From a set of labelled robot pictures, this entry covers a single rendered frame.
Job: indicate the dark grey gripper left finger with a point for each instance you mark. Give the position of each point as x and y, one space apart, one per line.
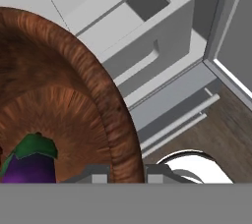
97 173

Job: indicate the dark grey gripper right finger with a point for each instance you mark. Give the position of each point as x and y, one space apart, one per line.
157 173

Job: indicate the brown wooden bowl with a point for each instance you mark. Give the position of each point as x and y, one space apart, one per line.
82 80

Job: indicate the purple eggplant with green cap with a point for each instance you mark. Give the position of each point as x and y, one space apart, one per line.
31 165

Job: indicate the white round object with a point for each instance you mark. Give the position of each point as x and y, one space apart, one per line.
210 169

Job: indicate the grey drawer front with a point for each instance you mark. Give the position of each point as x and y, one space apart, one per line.
170 100

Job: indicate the white box appliance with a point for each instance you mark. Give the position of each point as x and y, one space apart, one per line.
164 28

